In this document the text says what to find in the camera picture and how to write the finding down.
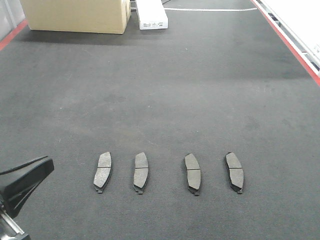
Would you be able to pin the brown cardboard box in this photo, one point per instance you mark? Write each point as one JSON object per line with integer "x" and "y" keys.
{"x": 84, "y": 16}

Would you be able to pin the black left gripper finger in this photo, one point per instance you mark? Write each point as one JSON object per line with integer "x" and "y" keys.
{"x": 9, "y": 229}
{"x": 18, "y": 183}

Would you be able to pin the long white carton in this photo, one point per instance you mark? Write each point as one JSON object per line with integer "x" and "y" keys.
{"x": 151, "y": 15}

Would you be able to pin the grey brake pad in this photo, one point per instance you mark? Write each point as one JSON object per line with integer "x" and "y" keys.
{"x": 235, "y": 172}
{"x": 193, "y": 174}
{"x": 103, "y": 172}
{"x": 141, "y": 172}

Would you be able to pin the white board with red edge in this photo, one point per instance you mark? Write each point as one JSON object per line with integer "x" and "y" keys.
{"x": 297, "y": 23}

